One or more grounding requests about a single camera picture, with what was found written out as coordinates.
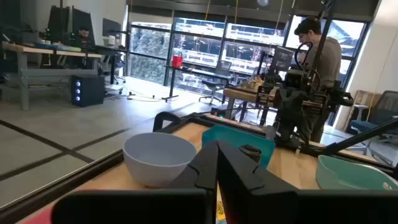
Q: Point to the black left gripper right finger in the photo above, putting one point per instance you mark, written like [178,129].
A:
[245,183]

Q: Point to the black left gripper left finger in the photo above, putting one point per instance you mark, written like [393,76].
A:
[203,169]

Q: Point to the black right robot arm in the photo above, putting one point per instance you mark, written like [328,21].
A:
[292,133]

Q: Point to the blue plastic bin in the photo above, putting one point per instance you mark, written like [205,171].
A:
[227,135]

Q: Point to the monitor on stand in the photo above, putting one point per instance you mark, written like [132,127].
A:
[281,59]

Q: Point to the light blue bowl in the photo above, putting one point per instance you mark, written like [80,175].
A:
[155,161]

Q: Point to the wooden workbench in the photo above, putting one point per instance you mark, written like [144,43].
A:
[239,93]

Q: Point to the person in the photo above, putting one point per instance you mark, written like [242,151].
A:
[323,59]
[83,35]

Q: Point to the black table clamp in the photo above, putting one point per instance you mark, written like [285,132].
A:
[166,119]

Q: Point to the grey office chair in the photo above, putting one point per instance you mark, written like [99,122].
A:
[217,82]

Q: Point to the wooden board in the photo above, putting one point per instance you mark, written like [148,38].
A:
[367,99]

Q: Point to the dark mesh chair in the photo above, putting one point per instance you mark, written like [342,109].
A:
[379,115]

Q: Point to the mint green plastic bin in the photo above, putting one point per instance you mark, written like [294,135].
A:
[348,174]

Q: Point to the black desk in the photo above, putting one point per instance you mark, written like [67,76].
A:
[199,72]

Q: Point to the red container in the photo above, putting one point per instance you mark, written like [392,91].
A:
[177,61]

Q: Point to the computer tower blue lights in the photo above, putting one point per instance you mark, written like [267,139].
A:
[88,90]

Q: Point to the black monitor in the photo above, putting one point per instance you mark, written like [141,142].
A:
[82,18]
[111,28]
[57,23]

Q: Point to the red plastic bin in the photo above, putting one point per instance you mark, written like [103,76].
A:
[40,217]

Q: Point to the wooden desk grey legs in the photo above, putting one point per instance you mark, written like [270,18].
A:
[46,51]

